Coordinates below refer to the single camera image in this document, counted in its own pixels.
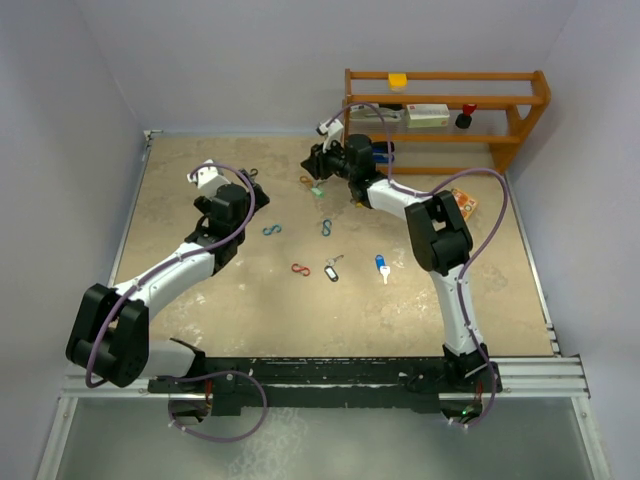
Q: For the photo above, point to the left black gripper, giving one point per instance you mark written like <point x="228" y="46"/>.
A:
<point x="204" y="205"/>

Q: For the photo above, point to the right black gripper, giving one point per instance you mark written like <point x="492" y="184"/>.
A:
<point x="316" y="164"/>

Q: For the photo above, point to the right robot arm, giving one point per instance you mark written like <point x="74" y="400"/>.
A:
<point x="440" y="240"/>

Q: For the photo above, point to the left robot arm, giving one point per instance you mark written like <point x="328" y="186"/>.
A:
<point x="110" y="337"/>

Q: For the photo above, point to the blue carabiner left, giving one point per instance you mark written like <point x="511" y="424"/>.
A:
<point x="276" y="228"/>

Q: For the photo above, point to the blue carabiner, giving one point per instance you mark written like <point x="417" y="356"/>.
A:
<point x="326" y="227"/>
<point x="276" y="228"/>

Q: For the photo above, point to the blue carabiner centre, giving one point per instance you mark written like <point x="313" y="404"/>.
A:
<point x="326" y="227"/>

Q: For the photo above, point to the grey stapler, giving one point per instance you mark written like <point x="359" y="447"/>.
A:
<point x="373" y="112"/>

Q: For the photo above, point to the blue stapler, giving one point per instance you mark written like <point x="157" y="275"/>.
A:
<point x="381" y="153"/>

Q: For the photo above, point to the red carabiner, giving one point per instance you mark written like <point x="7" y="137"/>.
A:
<point x="300" y="269"/>

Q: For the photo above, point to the white and red box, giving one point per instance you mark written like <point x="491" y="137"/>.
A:
<point x="427" y="115"/>

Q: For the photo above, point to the yellow lidded jar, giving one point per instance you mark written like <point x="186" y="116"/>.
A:
<point x="397" y="82"/>

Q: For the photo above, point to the key with blue tag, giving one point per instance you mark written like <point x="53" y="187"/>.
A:
<point x="382" y="268"/>

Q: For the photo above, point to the red and black stamp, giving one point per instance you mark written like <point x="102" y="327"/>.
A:
<point x="464" y="118"/>

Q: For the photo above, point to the orange spiral notebook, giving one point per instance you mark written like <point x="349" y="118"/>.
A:
<point x="466" y="203"/>

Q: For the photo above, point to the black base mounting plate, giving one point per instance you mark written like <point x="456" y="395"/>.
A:
<point x="414" y="383"/>

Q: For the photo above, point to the wooden shelf rack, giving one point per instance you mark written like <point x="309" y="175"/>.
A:
<point x="509" y="105"/>

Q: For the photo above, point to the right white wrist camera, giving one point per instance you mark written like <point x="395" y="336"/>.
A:
<point x="331" y="131"/>

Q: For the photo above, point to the aluminium rail frame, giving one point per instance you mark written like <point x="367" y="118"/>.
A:
<point x="110" y="336"/>

